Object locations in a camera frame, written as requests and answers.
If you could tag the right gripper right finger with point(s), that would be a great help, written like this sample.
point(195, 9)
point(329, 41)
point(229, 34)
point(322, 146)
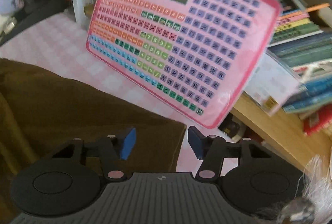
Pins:
point(211, 151)

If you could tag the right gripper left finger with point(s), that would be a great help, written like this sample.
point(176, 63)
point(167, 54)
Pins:
point(110, 150)

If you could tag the brown corduroy garment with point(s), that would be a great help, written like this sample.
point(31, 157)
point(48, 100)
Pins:
point(40, 111)

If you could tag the pink learning tablet toy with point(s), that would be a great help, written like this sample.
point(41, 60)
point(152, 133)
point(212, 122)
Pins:
point(194, 55)

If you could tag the pink checkered tablecloth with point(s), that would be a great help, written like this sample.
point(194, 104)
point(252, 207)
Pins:
point(57, 44)

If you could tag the black box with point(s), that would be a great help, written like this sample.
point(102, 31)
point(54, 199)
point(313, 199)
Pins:
point(26, 19)

